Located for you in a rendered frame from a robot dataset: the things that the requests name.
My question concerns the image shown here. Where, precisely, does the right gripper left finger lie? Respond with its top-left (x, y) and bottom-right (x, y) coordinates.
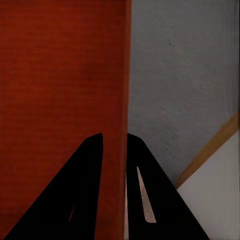
top-left (4, 133), bottom-right (103, 240)

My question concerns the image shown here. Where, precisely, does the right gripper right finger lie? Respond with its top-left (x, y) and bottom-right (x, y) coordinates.
top-left (126, 133), bottom-right (210, 240)

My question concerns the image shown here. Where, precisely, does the storage box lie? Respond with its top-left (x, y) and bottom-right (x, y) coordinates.
top-left (0, 0), bottom-right (132, 240)

